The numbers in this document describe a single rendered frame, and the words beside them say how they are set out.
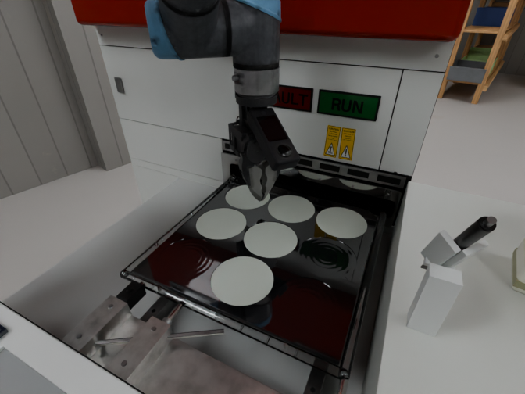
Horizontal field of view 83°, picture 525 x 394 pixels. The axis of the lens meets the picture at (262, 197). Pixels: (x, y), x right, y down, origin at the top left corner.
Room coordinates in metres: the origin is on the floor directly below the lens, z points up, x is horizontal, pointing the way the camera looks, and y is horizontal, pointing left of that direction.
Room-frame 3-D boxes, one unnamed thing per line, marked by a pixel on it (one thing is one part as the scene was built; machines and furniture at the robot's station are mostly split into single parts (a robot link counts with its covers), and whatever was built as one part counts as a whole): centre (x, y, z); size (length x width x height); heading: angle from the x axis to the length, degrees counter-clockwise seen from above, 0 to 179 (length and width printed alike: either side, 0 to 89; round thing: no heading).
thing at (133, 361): (0.21, 0.16, 0.89); 0.08 x 0.03 x 0.03; 154
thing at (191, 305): (0.26, 0.06, 0.90); 0.38 x 0.01 x 0.01; 64
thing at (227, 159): (0.62, -0.09, 0.89); 0.44 x 0.02 x 0.10; 64
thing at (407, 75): (0.71, 0.06, 1.02); 0.81 x 0.03 x 0.40; 64
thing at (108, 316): (0.24, 0.23, 0.89); 0.08 x 0.03 x 0.03; 154
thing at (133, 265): (0.50, 0.15, 0.90); 0.37 x 0.01 x 0.01; 154
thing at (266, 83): (0.52, 0.01, 1.16); 0.08 x 0.08 x 0.05
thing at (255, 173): (0.52, 0.03, 0.97); 0.06 x 0.03 x 0.09; 29
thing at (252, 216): (0.42, -0.01, 0.90); 0.34 x 0.34 x 0.01; 64
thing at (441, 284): (0.22, -0.19, 1.03); 0.06 x 0.04 x 0.13; 154
